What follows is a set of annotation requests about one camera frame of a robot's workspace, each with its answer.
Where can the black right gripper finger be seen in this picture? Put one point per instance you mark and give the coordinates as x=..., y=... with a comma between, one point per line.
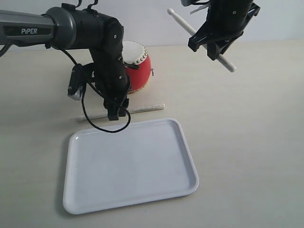
x=205, y=35
x=220, y=47

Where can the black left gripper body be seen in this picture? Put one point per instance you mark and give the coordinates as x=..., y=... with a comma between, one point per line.
x=113, y=80

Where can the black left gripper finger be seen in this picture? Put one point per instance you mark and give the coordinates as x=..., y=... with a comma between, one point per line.
x=123, y=101
x=112, y=109

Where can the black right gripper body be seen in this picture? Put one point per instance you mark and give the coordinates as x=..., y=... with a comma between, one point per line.
x=227, y=19

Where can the white wooden drumstick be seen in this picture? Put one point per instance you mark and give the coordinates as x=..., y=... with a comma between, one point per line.
x=131, y=111
x=186, y=26

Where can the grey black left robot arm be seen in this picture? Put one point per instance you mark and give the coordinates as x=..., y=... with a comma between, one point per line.
x=68, y=28

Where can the small red drum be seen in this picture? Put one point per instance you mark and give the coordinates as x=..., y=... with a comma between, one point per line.
x=138, y=64

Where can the white rectangular plastic tray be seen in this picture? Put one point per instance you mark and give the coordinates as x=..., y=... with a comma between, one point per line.
x=146, y=162

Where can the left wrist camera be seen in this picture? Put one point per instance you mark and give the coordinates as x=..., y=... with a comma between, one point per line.
x=77, y=83

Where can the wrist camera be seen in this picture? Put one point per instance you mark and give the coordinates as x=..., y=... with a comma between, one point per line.
x=77, y=83
x=187, y=3

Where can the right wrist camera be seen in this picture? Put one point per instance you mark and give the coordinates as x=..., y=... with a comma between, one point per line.
x=187, y=3

